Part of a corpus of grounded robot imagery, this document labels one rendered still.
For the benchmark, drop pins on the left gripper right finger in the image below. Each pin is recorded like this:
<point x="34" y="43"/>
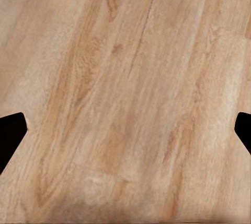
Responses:
<point x="243" y="129"/>

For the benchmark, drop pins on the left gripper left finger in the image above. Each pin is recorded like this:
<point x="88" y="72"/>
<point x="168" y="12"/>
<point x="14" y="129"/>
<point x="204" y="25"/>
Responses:
<point x="12" y="130"/>

